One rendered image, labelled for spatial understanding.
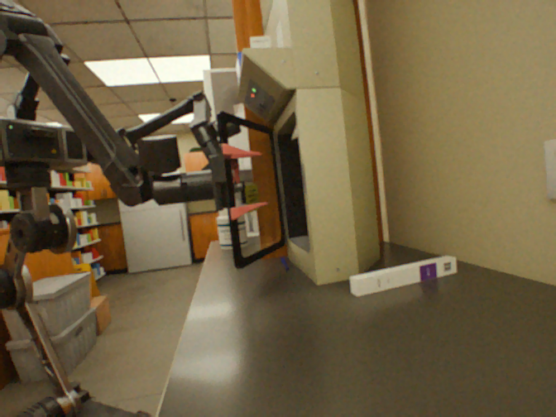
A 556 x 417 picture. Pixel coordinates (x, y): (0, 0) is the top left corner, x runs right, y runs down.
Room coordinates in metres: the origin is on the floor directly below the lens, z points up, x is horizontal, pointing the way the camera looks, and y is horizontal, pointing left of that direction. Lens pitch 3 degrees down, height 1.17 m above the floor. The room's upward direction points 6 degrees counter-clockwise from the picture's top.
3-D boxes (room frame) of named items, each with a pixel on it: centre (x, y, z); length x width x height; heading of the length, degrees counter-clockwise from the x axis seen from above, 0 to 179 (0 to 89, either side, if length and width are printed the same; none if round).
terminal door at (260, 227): (0.84, 0.06, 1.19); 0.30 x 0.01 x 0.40; 155
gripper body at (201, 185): (0.55, 0.14, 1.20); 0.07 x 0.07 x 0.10; 10
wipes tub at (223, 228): (1.36, 0.23, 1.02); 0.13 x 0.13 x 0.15
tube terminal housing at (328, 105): (0.86, -0.17, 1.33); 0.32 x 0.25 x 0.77; 10
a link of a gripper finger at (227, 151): (0.56, 0.07, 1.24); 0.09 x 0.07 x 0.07; 100
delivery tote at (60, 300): (2.17, 1.89, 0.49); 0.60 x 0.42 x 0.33; 10
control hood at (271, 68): (0.83, 0.01, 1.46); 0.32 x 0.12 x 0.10; 10
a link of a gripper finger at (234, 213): (0.56, 0.07, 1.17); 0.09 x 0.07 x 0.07; 100
